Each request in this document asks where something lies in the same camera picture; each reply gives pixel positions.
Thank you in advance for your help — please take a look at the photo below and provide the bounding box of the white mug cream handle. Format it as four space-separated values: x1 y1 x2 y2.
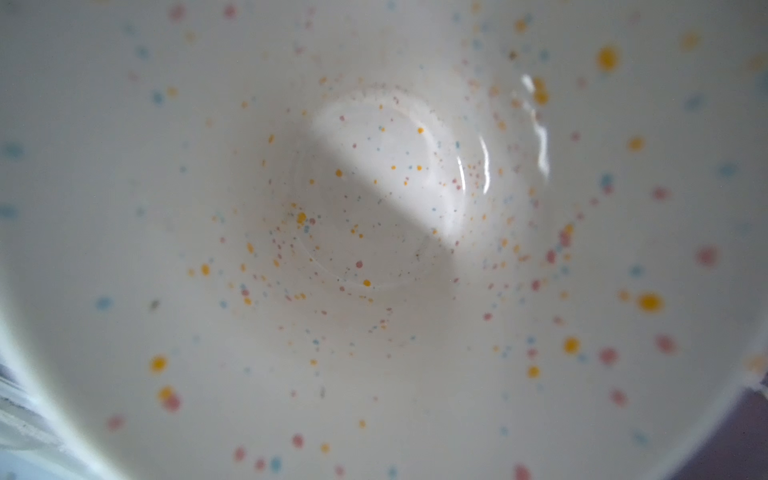
1 1 767 479

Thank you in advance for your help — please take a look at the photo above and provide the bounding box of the aluminium front rail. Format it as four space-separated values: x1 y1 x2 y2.
1 360 100 479

